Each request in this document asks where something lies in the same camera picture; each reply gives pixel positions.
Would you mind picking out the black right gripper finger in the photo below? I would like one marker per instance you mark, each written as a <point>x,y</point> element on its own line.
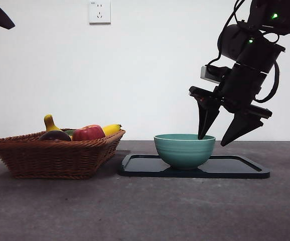
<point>242,125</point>
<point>206,115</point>

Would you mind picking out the teal ribbed bowl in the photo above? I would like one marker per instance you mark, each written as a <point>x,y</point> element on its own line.
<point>185,153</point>

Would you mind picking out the dark red plum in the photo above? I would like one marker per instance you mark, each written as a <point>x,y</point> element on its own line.
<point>54,136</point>

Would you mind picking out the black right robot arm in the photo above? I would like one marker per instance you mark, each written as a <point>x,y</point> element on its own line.
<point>258,52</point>

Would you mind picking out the dark green rectangular tray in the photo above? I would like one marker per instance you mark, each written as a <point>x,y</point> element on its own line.
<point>145,165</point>

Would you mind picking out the red apple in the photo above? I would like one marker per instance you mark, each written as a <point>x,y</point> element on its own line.
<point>88,134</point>

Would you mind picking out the yellow banana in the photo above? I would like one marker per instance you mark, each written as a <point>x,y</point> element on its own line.
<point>50,124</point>

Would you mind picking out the green fruit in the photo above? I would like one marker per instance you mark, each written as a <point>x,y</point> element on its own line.
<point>70,133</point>

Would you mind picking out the brown wicker basket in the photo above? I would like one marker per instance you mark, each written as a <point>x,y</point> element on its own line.
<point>47,160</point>

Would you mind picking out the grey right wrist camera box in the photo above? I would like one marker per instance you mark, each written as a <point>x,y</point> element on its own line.
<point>206,74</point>

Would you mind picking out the white wall socket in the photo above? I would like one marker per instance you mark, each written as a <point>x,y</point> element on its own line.
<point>99,12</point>

